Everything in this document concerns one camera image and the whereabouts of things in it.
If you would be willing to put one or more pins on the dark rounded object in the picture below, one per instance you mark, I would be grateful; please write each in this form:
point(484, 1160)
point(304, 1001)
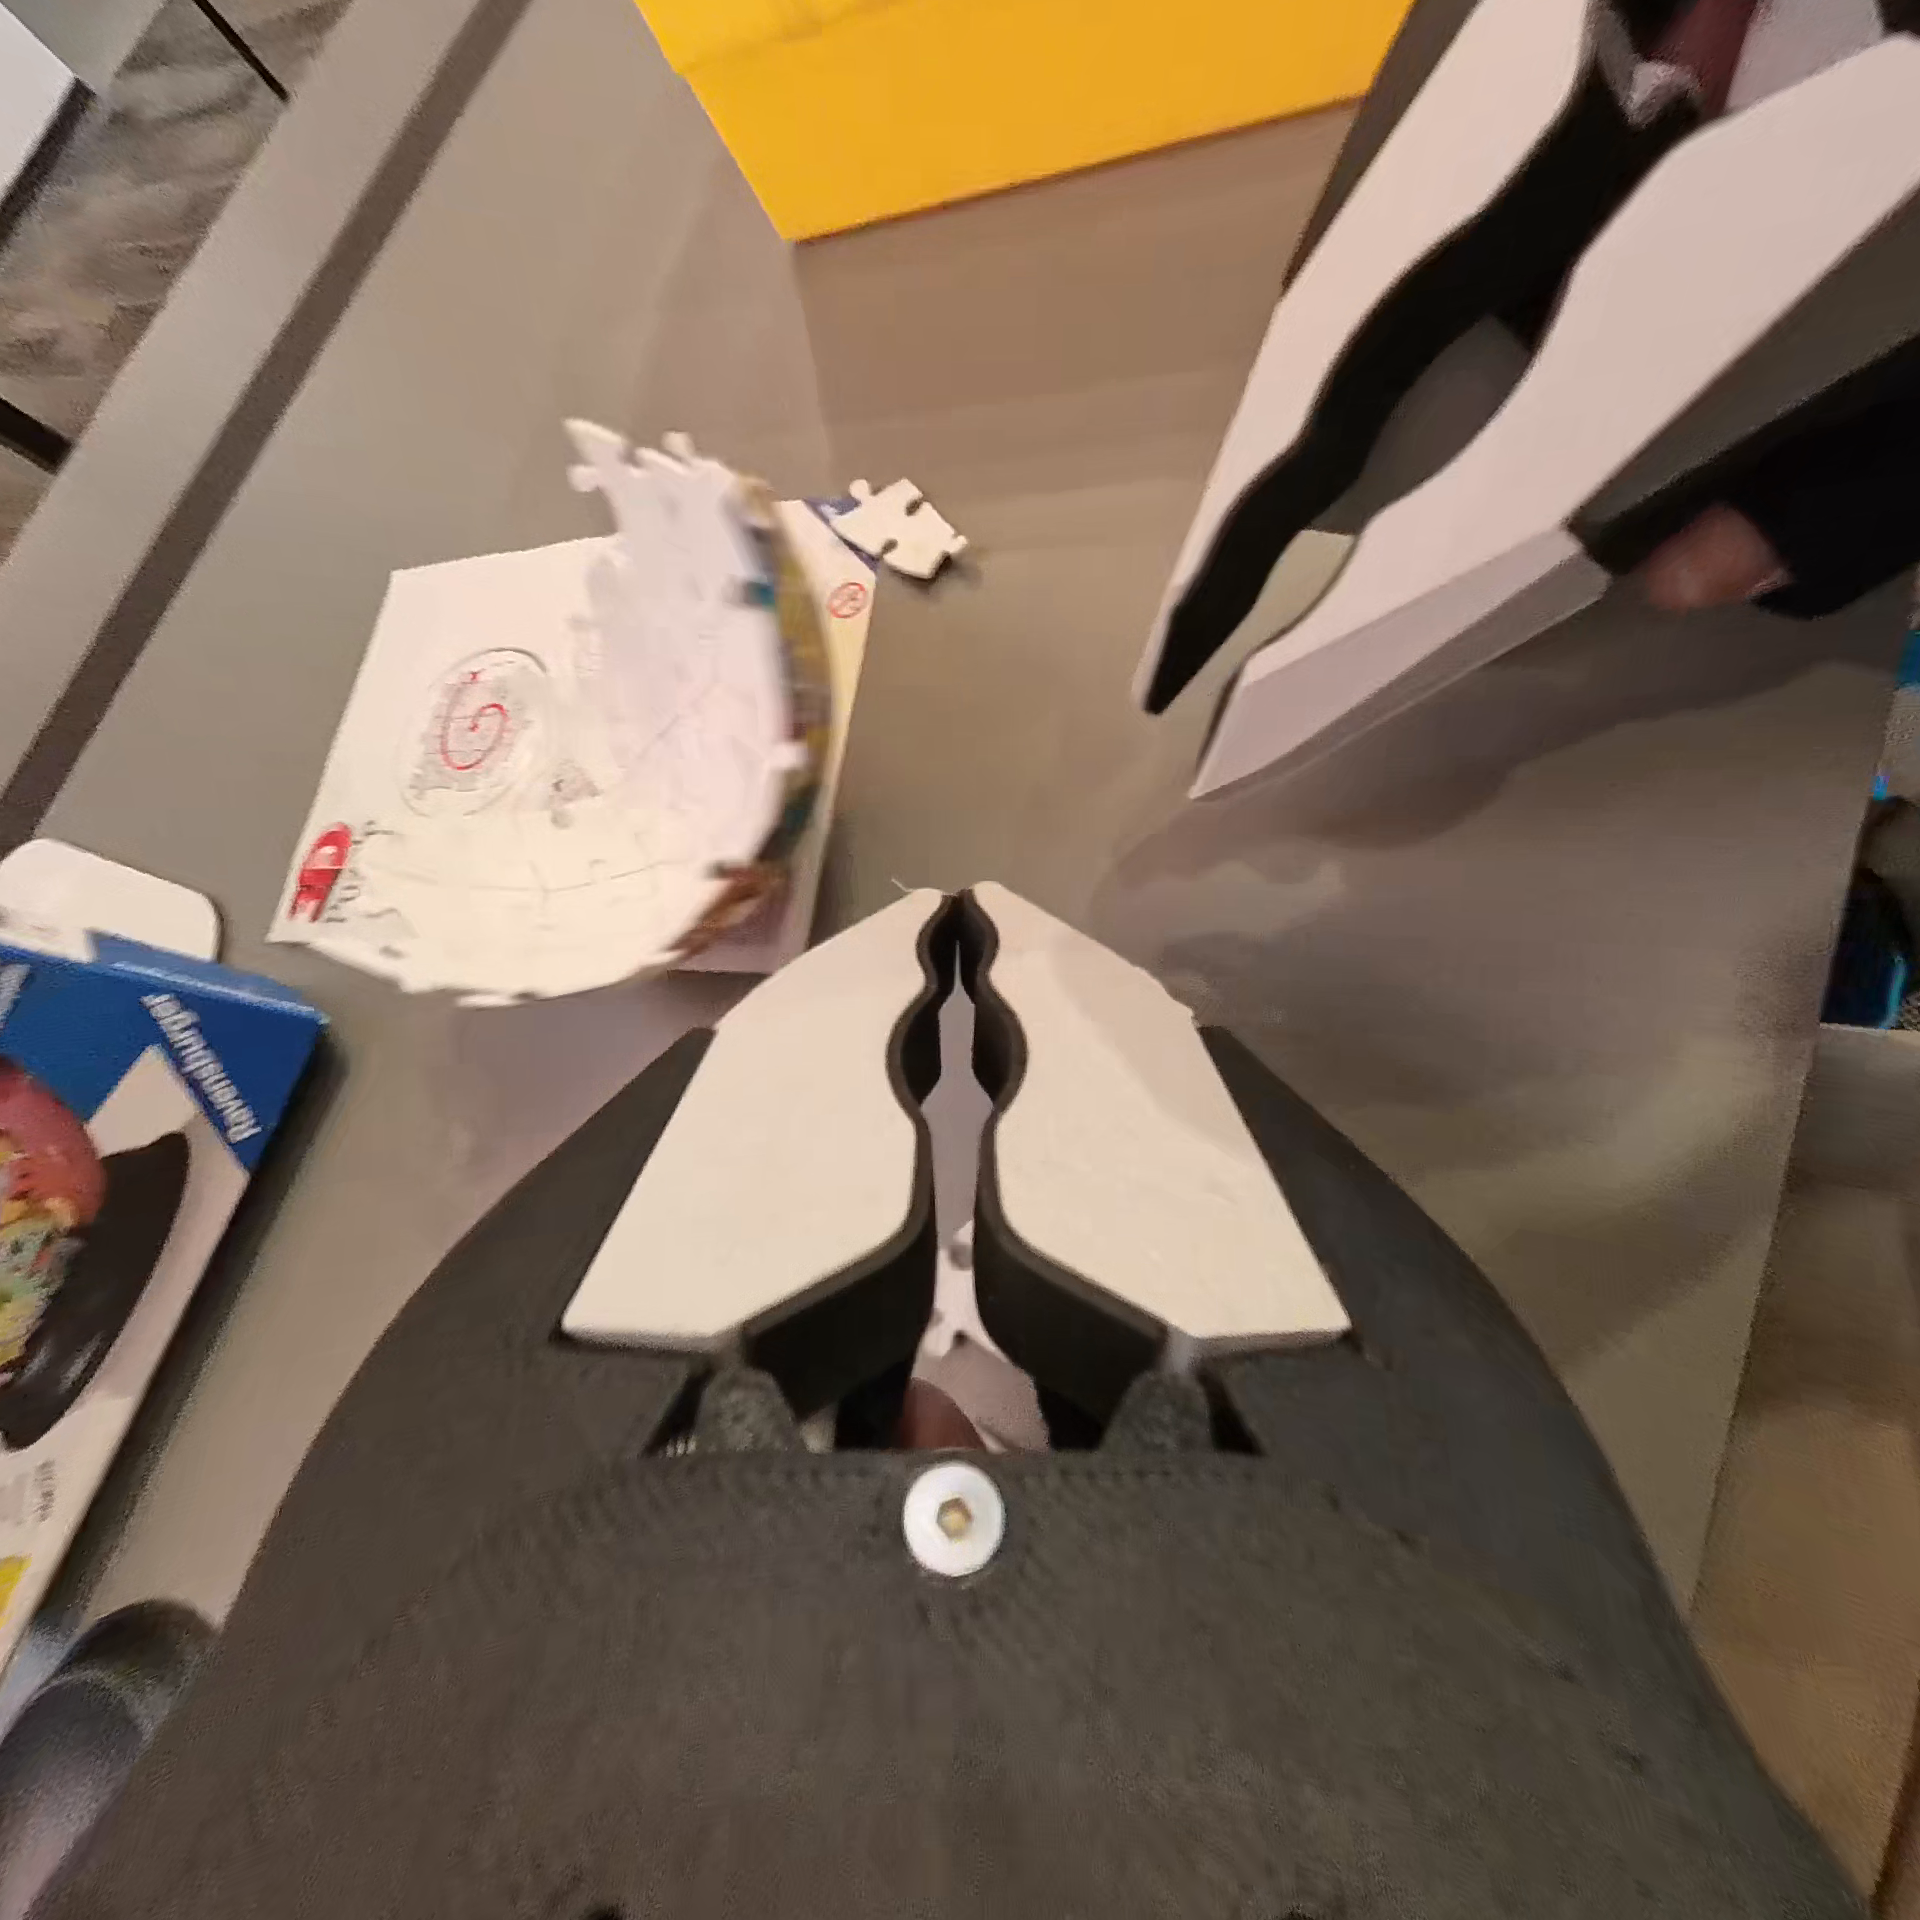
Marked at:
point(91, 1738)

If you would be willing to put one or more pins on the printed instruction leaflet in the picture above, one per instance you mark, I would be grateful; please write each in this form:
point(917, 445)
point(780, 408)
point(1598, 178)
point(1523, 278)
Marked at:
point(339, 871)

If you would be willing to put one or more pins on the blue object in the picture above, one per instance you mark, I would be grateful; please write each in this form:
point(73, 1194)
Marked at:
point(1882, 961)

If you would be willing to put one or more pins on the white puzzle piece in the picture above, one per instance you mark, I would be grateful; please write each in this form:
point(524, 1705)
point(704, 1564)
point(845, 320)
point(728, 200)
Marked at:
point(900, 528)

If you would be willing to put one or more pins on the yellow box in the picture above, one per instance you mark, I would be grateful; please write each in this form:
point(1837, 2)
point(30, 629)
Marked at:
point(977, 106)

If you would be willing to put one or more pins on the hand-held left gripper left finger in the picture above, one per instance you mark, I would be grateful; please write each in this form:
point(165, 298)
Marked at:
point(750, 1199)

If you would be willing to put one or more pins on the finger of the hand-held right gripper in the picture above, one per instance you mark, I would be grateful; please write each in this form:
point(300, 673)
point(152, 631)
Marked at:
point(1395, 223)
point(1650, 375)

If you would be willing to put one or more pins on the partly built puzzle ball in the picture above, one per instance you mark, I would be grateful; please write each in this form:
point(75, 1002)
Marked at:
point(675, 673)

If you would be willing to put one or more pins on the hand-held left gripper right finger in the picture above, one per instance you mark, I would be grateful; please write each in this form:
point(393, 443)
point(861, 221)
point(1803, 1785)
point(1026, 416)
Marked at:
point(1172, 1199)

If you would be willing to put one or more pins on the person's right hand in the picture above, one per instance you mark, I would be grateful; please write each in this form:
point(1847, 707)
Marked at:
point(1711, 567)

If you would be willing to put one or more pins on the blue puzzle box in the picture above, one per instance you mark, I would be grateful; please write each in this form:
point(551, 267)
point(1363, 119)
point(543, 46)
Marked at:
point(152, 1021)

